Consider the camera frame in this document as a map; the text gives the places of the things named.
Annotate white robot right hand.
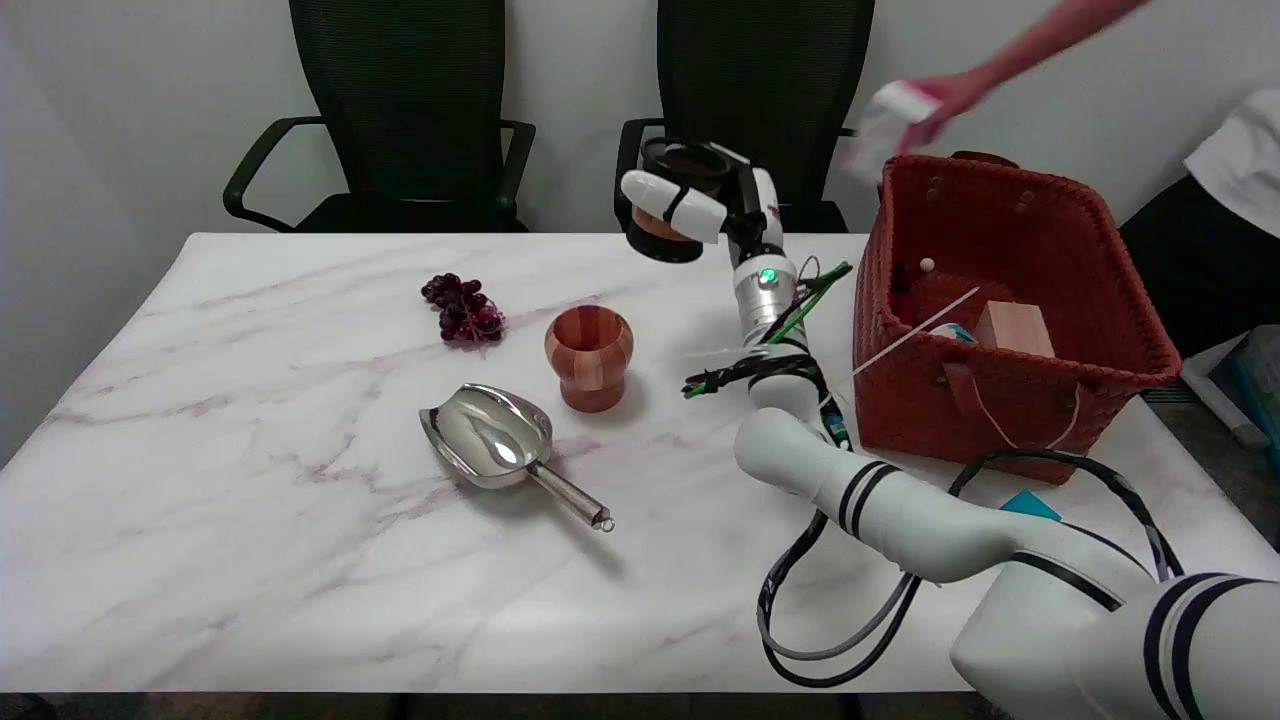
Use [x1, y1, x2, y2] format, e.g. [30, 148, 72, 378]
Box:
[619, 143, 788, 269]

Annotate person's bare hand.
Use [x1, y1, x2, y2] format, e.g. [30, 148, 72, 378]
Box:
[898, 68, 999, 153]

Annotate white pink carton box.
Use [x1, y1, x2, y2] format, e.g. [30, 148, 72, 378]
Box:
[838, 79, 943, 187]

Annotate black pen container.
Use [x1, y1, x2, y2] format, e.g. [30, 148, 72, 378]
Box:
[625, 138, 743, 265]

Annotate person's bare forearm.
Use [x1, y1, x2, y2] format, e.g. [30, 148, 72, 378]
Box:
[975, 0, 1151, 91]

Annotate red woven basket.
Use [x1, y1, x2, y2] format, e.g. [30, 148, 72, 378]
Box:
[852, 152, 1184, 487]

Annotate blue white storage box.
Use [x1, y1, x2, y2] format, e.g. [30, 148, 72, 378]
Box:
[1180, 324, 1280, 473]

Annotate black mesh office chair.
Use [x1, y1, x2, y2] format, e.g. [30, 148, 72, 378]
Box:
[222, 0, 537, 234]
[613, 0, 877, 234]

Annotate thin white stick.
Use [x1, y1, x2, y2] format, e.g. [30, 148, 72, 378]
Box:
[851, 286, 982, 378]

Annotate striped wooden cup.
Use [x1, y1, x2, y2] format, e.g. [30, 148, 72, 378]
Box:
[544, 305, 635, 414]

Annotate light wooden block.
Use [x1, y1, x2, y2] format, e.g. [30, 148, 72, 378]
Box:
[975, 300, 1057, 359]

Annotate person's torso white shirt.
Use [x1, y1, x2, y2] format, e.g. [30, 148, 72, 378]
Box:
[1117, 85, 1280, 361]

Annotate purple grape bunch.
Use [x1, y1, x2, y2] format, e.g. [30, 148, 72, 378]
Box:
[421, 272, 507, 346]

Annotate shiny metal scoop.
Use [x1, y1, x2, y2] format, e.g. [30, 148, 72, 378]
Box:
[418, 383, 616, 533]

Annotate teal paper card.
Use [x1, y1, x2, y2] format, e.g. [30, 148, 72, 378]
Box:
[999, 489, 1064, 524]

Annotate green wrist cable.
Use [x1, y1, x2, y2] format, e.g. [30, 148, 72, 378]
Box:
[765, 260, 854, 347]

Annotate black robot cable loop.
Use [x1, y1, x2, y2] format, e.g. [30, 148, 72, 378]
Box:
[756, 508, 923, 690]
[947, 448, 1187, 583]

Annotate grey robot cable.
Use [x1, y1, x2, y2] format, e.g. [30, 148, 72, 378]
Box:
[759, 572, 917, 663]

